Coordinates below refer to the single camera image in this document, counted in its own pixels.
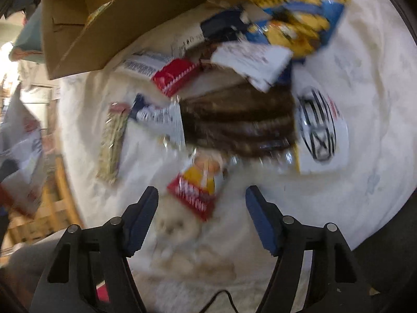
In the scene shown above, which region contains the white blue foil packet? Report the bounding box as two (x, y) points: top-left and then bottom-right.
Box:
(130, 94), (186, 149)

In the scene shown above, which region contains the green nut packet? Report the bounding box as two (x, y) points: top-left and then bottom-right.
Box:
(96, 102), (131, 185)

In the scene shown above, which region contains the navy snack packet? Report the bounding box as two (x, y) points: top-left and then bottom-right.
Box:
(200, 7), (251, 43)

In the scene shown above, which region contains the white bag black print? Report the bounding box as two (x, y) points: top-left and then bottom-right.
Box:
(293, 86), (351, 175)

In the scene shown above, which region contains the brown cardboard box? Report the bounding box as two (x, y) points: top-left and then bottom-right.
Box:
(41, 0), (248, 80)

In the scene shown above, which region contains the white barcode packet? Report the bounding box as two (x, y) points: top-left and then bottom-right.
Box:
(171, 23), (209, 59)

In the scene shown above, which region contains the blue striped white packet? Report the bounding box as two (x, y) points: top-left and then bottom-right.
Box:
(122, 50), (171, 77)

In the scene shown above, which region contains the red yellow snack packet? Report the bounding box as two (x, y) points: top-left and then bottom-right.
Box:
(167, 152), (229, 222)

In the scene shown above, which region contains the white printed snack packet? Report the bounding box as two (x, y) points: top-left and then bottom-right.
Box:
(210, 41), (294, 93)

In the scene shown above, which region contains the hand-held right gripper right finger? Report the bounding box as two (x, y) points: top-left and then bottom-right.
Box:
(245, 185), (375, 313)

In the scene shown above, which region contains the wooden frame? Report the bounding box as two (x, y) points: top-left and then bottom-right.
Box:
(7, 156), (82, 245)

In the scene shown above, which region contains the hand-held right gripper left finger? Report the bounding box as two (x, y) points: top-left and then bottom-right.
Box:
(31, 186), (160, 313)

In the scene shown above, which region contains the white plastic bag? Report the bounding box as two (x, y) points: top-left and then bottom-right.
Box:
(0, 88), (46, 217)

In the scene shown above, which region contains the clear vacuum pack brown meat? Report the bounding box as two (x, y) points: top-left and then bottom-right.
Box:
(177, 83), (298, 173)

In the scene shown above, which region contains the teal pillow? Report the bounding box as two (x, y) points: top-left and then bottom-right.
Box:
(10, 7), (44, 63)

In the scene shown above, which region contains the black cable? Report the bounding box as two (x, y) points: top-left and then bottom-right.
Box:
(199, 290), (238, 313)

